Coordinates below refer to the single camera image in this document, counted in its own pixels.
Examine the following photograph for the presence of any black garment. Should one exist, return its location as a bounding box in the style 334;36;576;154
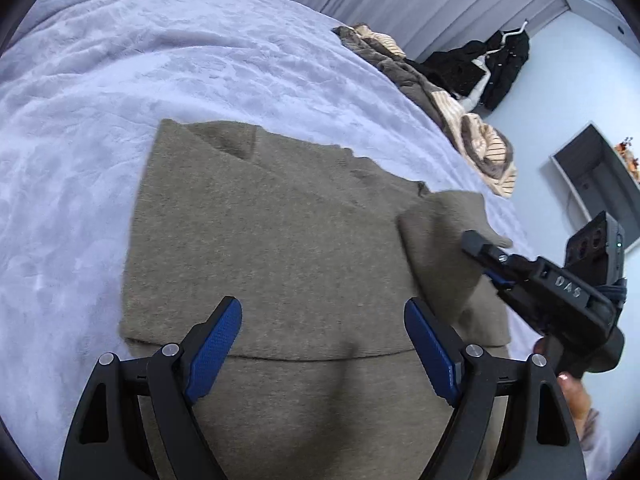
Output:
417;30;531;113

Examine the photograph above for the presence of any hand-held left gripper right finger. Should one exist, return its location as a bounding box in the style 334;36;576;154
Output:
404;297;587;480

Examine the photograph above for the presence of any person's right forearm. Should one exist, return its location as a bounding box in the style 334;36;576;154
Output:
574;407;618;480

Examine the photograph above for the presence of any person's right hand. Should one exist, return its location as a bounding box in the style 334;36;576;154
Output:
532;337;595;428

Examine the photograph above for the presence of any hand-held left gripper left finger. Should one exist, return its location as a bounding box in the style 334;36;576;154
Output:
59;296;244;480

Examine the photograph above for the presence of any orange flower decoration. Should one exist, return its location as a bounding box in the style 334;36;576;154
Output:
615;135;640;182

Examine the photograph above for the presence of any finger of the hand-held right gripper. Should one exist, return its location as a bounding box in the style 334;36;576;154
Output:
461;230;543;283
482;269;516;293

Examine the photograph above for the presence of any olive brown knit sweater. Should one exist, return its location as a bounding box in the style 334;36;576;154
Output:
119;119;513;480

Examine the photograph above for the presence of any grey pleated curtain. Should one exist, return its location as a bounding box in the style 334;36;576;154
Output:
170;0;572;63

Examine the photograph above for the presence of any brown striped beige blanket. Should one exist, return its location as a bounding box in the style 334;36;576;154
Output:
332;24;518;198

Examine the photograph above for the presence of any wall-mounted flat screen television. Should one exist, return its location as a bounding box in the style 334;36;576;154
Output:
550;121;640;256

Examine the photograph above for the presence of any lavender plush blanket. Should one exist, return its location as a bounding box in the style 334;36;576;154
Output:
0;0;538;480

